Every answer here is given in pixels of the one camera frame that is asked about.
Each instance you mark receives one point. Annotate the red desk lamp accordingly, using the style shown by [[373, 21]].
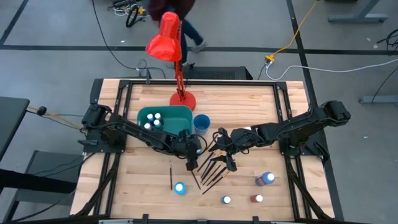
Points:
[[164, 37]]

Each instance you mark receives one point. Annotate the black paintbrush dark ferrule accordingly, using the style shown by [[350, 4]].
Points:
[[211, 178]]

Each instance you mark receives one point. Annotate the brown paint bottle white cap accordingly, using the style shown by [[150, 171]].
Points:
[[147, 126]]

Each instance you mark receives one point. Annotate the blue plastic cup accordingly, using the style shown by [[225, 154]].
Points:
[[201, 123]]

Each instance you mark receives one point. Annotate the person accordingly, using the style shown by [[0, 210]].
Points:
[[189, 31]]

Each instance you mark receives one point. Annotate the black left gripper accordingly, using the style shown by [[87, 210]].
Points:
[[189, 146]]

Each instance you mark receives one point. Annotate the large turquoise paint bottle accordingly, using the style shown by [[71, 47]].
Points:
[[180, 188]]

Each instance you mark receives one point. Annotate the teal plastic bin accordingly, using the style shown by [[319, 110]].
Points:
[[174, 119]]

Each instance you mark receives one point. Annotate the teal paint bottle white cap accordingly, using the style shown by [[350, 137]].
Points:
[[157, 124], [226, 199]]

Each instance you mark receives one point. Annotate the black side table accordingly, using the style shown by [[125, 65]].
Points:
[[11, 121]]

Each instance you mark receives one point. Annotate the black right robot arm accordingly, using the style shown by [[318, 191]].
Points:
[[295, 127]]

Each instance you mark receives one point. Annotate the thin black paintbrush green tip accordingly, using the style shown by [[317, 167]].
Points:
[[170, 175]]

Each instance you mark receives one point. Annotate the grey desk leg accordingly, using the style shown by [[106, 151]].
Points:
[[357, 18]]

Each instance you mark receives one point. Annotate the black flat bar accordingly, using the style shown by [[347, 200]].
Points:
[[31, 182]]

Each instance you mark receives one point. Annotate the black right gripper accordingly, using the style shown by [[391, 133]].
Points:
[[239, 140]]

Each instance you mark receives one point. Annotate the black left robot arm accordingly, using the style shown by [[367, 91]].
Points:
[[140, 133]]

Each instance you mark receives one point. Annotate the large purple paint bottle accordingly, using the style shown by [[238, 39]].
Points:
[[265, 179]]

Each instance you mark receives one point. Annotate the grey desk foot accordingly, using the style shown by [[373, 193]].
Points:
[[379, 99]]

